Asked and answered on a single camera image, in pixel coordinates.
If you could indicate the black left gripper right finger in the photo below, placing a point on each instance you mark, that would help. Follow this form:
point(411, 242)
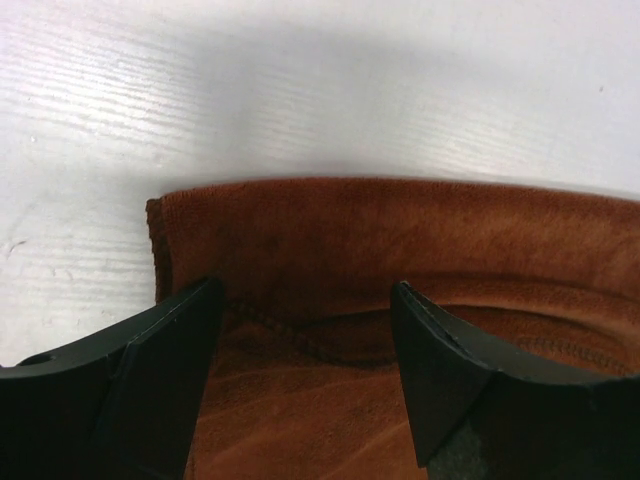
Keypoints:
point(480, 407)

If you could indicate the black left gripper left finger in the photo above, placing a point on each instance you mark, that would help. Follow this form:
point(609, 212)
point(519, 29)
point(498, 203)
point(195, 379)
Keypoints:
point(121, 403)

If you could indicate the brown towel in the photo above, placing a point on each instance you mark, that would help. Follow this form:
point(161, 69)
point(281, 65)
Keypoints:
point(305, 384)

